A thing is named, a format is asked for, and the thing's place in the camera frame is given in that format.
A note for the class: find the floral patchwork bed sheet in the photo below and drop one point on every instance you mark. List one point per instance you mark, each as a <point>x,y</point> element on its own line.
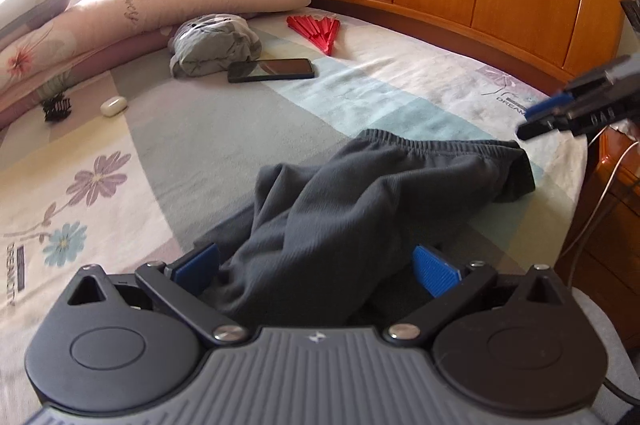
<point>185,154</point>

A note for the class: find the black smartphone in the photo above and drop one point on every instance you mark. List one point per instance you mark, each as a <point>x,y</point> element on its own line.
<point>266,70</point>

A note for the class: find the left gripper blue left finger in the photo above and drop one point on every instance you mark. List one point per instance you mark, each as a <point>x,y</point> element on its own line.
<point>196,270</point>

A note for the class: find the red folding fan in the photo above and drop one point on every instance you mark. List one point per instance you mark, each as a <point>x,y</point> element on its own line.
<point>321,32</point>

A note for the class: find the wooden nightstand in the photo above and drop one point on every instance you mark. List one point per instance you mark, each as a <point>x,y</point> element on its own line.
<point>600,255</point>

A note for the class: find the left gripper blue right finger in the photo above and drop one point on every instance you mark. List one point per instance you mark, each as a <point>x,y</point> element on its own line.
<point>434,271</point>

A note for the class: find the white earbuds case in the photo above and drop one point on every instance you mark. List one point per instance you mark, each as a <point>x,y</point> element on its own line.
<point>113,106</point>

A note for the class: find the pink floral folded quilt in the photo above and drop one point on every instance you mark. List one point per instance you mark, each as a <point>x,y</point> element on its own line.
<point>37,65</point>

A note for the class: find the dark grey sweatpants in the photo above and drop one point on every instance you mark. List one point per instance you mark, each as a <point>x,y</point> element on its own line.
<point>316,240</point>

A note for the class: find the grey pillow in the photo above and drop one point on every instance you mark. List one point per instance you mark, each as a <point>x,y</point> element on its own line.
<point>19,17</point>

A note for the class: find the grey bundled cloth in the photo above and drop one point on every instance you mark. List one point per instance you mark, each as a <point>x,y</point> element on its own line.
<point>210,44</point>

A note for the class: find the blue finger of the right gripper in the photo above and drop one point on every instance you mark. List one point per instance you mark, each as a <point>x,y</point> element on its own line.
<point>546,107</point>

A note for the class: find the black hair claw clip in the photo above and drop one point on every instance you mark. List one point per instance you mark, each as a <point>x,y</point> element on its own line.
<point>57,108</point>

